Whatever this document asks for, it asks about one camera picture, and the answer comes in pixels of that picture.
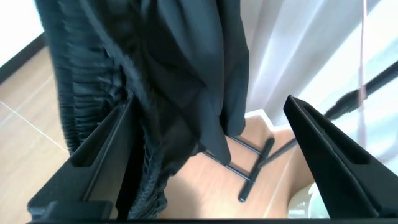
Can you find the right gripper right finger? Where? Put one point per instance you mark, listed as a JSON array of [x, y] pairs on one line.
[[339, 180]]

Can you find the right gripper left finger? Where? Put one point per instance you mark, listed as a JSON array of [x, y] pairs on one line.
[[62, 189]]

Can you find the black shorts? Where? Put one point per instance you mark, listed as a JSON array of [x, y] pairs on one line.
[[171, 62]]

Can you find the white laundry basket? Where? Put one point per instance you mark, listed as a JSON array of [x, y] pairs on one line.
[[300, 202]]

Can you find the black clothes rack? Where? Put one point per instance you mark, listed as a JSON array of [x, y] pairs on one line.
[[255, 169]]

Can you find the pink clothes hanger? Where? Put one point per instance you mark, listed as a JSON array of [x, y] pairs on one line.
[[362, 46]]

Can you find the beige curtain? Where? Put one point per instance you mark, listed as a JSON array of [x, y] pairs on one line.
[[295, 46]]

